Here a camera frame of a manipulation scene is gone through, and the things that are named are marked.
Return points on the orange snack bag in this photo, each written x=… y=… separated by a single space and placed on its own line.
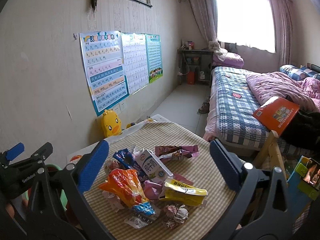
x=126 y=185

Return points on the yellow duck toy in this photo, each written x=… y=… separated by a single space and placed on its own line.
x=111 y=123

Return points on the pinyin alphabet poster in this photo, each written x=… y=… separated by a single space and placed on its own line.
x=102 y=56

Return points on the brown shoe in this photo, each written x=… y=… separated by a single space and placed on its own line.
x=204 y=109

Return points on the purple snack bag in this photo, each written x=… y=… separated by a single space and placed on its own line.
x=168 y=153

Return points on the black white wrapper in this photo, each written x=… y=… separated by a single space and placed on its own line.
x=139 y=221

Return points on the pink paper ball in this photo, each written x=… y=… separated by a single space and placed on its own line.
x=175 y=215

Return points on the red container on shelf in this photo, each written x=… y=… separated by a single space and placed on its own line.
x=191 y=78

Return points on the pink quilt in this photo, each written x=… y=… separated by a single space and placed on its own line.
x=266 y=85

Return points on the white chart poster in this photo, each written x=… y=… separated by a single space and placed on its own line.
x=135 y=61

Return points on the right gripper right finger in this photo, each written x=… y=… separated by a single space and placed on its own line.
x=260 y=209

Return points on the teal number poster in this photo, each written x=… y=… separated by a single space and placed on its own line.
x=154 y=57

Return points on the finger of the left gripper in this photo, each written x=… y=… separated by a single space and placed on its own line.
x=20 y=176
x=9 y=155

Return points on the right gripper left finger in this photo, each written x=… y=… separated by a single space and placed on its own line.
x=77 y=179

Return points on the plaid blue pillow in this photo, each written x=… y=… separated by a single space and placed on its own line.
x=298 y=74

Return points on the green red trash bin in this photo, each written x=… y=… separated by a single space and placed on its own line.
x=52 y=171

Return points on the blue cookie wrapper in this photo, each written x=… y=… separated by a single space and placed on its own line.
x=127 y=160

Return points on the checkered beige tablecloth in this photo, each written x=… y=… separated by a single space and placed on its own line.
x=200 y=172

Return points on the white milk carton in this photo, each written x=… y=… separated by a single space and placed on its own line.
x=156 y=171

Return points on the yellow torn cardboard box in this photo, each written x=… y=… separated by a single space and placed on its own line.
x=176 y=191

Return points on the pink wrapper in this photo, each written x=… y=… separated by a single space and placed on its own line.
x=152 y=190

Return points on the wooden chair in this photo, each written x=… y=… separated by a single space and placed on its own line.
x=269 y=155

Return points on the dark shelf unit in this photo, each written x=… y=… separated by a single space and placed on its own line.
x=198 y=61

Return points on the purple curtain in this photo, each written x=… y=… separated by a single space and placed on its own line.
x=205 y=13

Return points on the silver red wrapper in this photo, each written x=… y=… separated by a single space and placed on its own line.
x=110 y=165

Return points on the folded purple blanket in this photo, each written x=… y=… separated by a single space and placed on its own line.
x=231 y=60

